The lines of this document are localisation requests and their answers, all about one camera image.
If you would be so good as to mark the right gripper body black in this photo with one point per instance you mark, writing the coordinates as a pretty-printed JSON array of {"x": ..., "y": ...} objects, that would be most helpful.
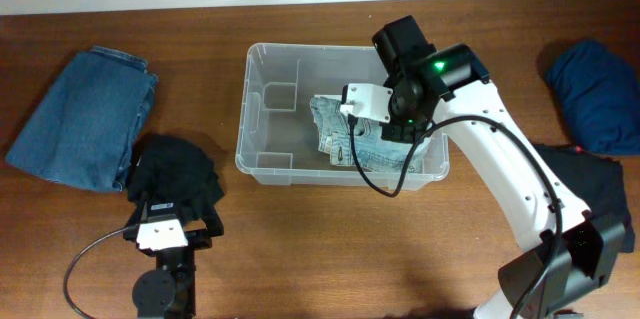
[{"x": 402, "y": 121}]

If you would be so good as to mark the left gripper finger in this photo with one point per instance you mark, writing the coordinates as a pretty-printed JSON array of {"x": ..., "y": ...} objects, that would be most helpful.
[
  {"x": 137, "y": 216},
  {"x": 210, "y": 216}
]

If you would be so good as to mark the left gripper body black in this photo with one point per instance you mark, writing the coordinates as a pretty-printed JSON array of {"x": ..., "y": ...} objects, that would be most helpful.
[{"x": 196, "y": 240}]

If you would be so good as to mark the light blue jeans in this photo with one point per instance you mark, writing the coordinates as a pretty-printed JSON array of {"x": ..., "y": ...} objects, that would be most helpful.
[{"x": 372, "y": 152}]

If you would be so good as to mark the navy blue garment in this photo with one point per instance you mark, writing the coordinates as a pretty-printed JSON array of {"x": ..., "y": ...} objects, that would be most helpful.
[{"x": 598, "y": 93}]

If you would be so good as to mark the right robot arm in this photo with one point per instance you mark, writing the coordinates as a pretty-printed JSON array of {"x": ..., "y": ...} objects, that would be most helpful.
[{"x": 568, "y": 250}]

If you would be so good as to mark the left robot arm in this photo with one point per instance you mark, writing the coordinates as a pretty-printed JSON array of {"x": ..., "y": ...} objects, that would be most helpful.
[{"x": 169, "y": 290}]

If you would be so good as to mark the black crumpled garment left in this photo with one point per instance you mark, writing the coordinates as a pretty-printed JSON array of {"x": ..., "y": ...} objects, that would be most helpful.
[{"x": 173, "y": 170}]

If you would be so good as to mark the folded dark blue jeans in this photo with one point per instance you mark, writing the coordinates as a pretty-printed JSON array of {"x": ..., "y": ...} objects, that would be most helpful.
[{"x": 83, "y": 131}]

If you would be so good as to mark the clear plastic storage bin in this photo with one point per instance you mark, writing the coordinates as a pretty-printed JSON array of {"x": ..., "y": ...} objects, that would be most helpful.
[{"x": 278, "y": 139}]

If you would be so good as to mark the black folded shirt right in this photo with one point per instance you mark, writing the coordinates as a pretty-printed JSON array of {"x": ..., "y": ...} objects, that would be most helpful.
[{"x": 599, "y": 182}]

